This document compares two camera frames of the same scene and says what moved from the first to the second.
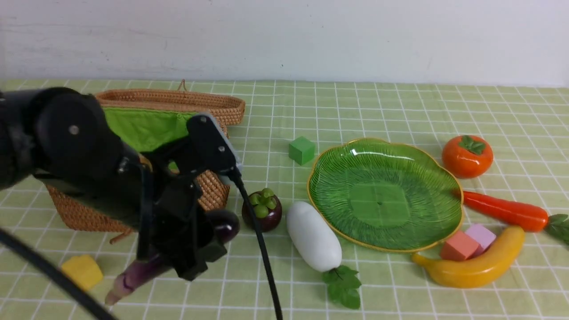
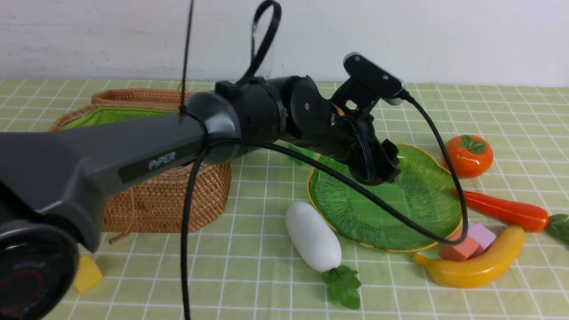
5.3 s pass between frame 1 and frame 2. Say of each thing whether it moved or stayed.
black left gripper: moved
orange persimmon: stayed
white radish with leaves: stayed
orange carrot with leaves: stayed
